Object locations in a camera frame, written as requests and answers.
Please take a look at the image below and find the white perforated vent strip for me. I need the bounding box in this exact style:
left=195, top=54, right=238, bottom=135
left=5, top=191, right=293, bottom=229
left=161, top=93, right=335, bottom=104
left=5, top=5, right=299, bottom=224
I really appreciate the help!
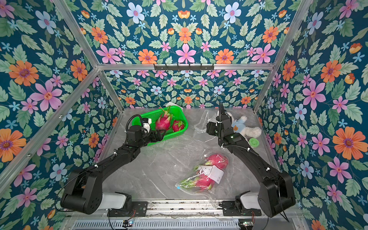
left=72, top=219, right=240, bottom=230

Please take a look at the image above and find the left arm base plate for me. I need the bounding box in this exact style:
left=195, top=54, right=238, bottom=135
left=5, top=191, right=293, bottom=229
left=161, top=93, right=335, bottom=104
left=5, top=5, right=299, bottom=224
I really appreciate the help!
left=108, top=201, right=148, bottom=218

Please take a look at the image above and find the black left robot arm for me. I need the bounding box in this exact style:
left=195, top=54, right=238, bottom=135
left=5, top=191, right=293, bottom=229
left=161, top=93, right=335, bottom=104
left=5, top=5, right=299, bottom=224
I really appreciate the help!
left=60, top=115, right=166, bottom=214

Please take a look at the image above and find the white rectangular box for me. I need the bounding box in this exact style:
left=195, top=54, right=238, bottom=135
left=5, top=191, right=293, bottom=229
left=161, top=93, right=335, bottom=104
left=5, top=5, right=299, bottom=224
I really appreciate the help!
left=165, top=102, right=182, bottom=109

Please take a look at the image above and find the green plastic basket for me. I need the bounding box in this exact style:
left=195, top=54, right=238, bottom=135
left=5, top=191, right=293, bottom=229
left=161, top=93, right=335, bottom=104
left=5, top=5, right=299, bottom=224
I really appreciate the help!
left=140, top=106, right=189, bottom=141

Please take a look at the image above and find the pink dragon fruit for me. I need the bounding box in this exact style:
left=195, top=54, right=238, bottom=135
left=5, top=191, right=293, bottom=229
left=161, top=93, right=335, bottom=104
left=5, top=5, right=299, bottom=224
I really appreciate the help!
left=172, top=120, right=186, bottom=132
left=177, top=173, right=215, bottom=190
left=155, top=106, right=173, bottom=131
left=201, top=154, right=229, bottom=171

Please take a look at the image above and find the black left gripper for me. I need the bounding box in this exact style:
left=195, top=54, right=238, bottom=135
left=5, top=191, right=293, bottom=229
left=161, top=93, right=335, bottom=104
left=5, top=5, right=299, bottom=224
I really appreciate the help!
left=135, top=129, right=166, bottom=149

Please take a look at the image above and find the black hook rail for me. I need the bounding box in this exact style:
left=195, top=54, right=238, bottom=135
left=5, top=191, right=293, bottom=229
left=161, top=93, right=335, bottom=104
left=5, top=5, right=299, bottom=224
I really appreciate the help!
left=153, top=64, right=215, bottom=71

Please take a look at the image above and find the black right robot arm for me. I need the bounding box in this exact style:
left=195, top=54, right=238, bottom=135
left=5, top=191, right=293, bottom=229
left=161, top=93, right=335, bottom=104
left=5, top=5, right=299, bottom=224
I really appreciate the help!
left=206, top=103, right=296, bottom=218

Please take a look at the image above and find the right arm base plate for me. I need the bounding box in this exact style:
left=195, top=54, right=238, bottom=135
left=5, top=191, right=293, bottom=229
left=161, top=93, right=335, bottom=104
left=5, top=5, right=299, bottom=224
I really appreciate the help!
left=219, top=200, right=262, bottom=217

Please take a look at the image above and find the white teddy bear blue shirt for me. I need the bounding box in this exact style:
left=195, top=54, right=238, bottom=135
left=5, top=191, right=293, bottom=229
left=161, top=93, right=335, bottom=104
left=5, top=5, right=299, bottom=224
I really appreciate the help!
left=228, top=113, right=262, bottom=138

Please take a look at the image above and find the small green round lid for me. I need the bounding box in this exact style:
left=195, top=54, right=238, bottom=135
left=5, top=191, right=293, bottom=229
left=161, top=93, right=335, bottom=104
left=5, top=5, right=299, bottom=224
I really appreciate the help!
left=249, top=138, right=260, bottom=148

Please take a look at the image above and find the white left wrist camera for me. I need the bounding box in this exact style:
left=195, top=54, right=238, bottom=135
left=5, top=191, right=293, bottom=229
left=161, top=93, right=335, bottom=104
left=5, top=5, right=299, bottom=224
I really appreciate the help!
left=143, top=123, right=151, bottom=133

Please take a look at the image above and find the clear zip-top bag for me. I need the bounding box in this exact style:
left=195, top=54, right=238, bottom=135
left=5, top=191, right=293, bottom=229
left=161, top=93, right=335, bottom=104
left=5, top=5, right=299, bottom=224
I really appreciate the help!
left=175, top=153, right=229, bottom=194
left=194, top=109, right=218, bottom=134

